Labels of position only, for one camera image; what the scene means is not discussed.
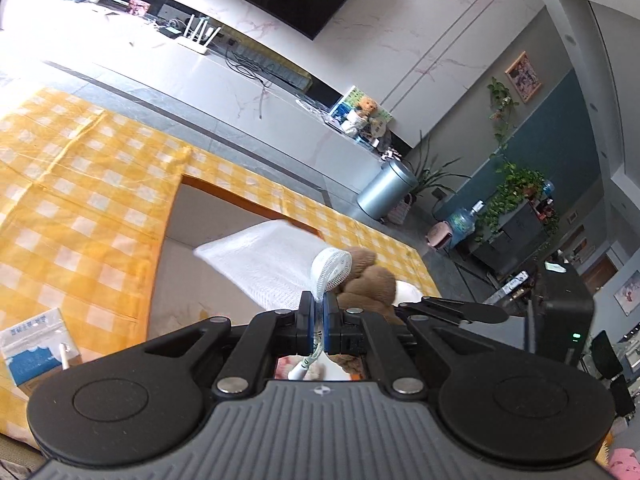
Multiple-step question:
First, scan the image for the pink small stool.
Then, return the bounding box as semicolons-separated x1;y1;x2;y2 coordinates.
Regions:
425;221;452;250

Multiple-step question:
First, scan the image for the white round cloth pad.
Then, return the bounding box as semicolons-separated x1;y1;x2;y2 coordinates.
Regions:
393;281;423;307

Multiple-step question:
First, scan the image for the grey metal trash can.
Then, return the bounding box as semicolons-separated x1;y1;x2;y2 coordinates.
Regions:
357;159;418;220

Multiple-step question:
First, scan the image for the framed wall picture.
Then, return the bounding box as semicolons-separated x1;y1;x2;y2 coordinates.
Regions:
506;51;541;103

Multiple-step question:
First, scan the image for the blue water bottle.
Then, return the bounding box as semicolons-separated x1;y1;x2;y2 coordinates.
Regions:
446;200;485;246

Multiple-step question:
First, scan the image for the floor plant by trash can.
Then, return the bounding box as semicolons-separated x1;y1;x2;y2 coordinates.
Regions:
409;130;471;221

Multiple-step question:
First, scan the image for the teddy bear figure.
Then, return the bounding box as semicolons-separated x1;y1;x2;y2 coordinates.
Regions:
341;96;378;136

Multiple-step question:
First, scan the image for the white tv console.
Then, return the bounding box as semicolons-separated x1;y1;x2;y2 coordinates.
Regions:
1;0;382;192

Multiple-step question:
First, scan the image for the orange white storage box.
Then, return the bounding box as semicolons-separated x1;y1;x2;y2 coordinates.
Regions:
149;183;328;338

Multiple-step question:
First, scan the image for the hanging green vine plant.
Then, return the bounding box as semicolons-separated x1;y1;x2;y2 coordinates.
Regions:
476;77;548;242

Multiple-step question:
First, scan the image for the small milk carton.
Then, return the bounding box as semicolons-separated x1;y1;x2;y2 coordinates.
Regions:
1;309;81;396

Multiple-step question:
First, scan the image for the white wifi router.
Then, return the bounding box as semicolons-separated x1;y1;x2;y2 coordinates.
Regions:
175;14;221;55

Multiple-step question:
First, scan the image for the yellow checkered tablecloth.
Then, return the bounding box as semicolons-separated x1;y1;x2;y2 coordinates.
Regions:
1;89;437;361

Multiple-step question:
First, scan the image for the brown plush towel bundle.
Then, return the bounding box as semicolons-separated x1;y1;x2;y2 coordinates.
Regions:
334;246;407;366

